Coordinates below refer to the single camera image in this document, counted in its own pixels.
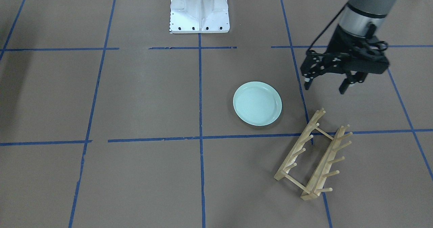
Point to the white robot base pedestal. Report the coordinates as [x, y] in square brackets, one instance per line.
[199, 16]

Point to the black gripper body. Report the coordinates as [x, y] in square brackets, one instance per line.
[339, 41]

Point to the wooden dish rack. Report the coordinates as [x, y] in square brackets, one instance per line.
[308, 163]

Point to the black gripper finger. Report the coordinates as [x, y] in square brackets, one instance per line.
[351, 79]
[311, 71]

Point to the light green plate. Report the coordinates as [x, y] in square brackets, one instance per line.
[257, 103]

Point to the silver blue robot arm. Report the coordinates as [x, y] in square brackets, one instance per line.
[362, 18]

